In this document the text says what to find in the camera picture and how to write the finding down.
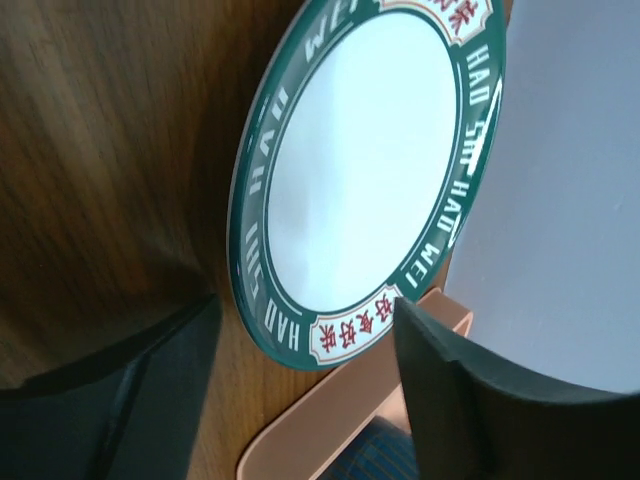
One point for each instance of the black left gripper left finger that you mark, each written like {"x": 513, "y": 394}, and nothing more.
{"x": 129, "y": 411}

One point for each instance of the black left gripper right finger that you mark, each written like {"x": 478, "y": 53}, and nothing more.
{"x": 477, "y": 415}

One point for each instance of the white plate dark patterned rim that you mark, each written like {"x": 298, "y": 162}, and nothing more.
{"x": 360, "y": 160}

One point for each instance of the dark blue mug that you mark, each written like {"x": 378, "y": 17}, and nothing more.
{"x": 381, "y": 451}

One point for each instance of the salmon pink plastic tray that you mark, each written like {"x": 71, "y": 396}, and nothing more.
{"x": 306, "y": 438}

